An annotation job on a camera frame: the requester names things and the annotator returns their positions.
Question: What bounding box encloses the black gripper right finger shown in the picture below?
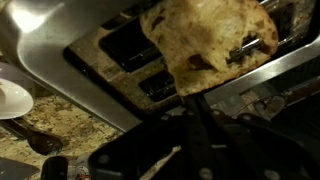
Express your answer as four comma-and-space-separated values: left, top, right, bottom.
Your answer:
196, 93, 320, 180

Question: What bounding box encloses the white sports bottle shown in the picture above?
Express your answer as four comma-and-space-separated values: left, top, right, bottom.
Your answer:
74, 152, 94, 180

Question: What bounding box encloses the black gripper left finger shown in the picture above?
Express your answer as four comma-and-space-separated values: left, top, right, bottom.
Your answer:
87, 94, 217, 180

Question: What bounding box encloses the black water bottle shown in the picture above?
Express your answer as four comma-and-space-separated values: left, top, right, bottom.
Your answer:
40, 155, 70, 180

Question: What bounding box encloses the stainless steel sink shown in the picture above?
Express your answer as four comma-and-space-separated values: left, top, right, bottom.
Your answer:
0, 156, 41, 180

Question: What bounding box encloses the silver two slot toaster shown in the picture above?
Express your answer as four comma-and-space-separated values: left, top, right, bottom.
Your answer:
0, 0, 320, 133

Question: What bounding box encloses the white ceramic bowl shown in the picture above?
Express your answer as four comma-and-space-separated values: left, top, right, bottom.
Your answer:
0, 61, 35, 120

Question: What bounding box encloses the toasted bread slice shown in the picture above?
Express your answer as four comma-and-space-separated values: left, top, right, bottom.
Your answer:
139, 0, 280, 98

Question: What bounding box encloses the dark wooden spoon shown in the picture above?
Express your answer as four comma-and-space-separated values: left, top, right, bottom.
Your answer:
0, 117, 65, 157

